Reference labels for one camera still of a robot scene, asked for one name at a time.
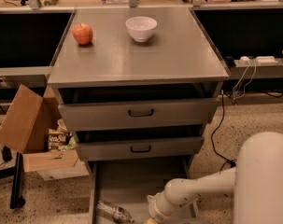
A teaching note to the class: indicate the white ceramic bowl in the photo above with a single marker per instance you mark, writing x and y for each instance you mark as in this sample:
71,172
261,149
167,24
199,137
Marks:
141,28

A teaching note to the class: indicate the red apple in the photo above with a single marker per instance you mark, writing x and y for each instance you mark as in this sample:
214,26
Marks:
82,33

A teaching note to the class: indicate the grey middle drawer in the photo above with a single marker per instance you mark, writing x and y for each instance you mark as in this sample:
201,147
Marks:
139,149

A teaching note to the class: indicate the white power strip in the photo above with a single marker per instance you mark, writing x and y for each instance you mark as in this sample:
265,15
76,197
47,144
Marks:
258,61

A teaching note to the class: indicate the clear plastic water bottle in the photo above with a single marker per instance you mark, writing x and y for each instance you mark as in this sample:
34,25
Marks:
114,213

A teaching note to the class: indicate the sea salt snack bag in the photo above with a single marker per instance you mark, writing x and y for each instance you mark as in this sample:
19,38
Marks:
57,140

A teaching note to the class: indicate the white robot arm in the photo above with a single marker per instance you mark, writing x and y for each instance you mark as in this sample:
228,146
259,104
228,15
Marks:
256,183

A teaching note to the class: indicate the grey drawer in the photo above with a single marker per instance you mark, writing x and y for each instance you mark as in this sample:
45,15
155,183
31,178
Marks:
127,183
139,149
141,114

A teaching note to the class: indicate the grey drawer cabinet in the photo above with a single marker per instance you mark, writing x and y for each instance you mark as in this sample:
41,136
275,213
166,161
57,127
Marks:
177,62

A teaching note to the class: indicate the black stand leg left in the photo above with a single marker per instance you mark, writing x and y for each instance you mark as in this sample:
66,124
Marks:
16,200

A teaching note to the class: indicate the brown cardboard box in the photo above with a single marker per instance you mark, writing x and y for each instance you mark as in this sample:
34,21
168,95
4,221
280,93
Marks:
25,129

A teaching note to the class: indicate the grey bottom drawer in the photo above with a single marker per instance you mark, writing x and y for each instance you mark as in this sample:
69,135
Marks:
127,183

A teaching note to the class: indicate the grey top drawer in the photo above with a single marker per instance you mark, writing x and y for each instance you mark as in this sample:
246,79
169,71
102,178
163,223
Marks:
141,114

